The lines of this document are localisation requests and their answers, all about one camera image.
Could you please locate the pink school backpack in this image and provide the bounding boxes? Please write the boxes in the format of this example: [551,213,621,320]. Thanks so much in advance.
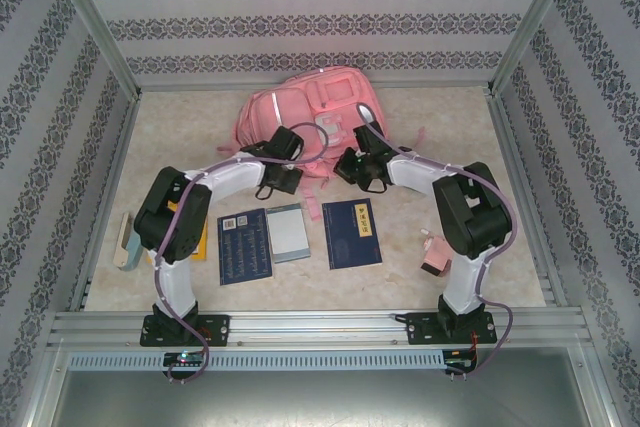
[215,66,426,222]

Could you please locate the dark blue book yellow label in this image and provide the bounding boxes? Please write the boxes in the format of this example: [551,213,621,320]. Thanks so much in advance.
[321,198,384,272]

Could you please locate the grey white notebook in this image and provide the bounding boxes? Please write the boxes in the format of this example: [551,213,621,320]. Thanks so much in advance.
[264,204,311,264]

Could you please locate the small pink box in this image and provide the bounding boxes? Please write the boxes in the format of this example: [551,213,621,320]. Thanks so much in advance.
[419,227,455,278]

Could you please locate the dark blue book with codes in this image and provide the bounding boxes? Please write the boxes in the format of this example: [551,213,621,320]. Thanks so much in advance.
[217,207,275,287]

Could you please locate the right controller board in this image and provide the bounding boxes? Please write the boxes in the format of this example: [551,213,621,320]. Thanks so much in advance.
[444,349,479,373]

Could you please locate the controller board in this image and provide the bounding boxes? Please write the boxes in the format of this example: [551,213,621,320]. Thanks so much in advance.
[444,349,479,373]
[163,350,207,367]

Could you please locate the left controller board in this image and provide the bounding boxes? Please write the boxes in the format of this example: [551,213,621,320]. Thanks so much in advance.
[163,350,207,367]

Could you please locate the grey metal panel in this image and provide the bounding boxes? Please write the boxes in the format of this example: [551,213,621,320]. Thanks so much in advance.
[29,369,616,427]

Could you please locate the aluminium back rail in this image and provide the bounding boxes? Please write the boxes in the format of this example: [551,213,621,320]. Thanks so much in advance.
[134,79,496,94]

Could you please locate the aluminium side rail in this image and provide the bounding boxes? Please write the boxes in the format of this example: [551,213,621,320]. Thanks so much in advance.
[68,91,144,312]
[487,91,569,307]

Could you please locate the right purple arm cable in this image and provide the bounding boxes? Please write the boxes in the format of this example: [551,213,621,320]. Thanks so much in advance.
[354,102,519,382]

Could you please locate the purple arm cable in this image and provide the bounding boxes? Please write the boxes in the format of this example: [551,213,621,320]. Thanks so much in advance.
[354,102,519,382]
[151,121,329,384]

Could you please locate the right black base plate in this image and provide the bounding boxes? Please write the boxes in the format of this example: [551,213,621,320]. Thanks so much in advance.
[405,311,499,347]

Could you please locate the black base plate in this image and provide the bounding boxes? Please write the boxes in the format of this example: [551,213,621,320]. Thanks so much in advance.
[405,311,499,347]
[139,314,232,348]

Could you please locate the aluminium mounting rail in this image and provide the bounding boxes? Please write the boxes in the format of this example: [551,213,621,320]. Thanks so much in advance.
[47,309,586,348]

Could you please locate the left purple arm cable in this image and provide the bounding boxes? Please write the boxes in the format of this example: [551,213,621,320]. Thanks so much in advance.
[151,121,329,384]

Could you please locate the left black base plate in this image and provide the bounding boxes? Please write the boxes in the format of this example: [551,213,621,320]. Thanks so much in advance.
[139,314,232,348]

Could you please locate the slotted grey cable duct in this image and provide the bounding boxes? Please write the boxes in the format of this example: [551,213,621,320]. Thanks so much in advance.
[67,350,446,372]

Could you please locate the aluminium frame post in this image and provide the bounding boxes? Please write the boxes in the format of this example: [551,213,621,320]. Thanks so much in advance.
[487,0,586,98]
[42,0,144,101]

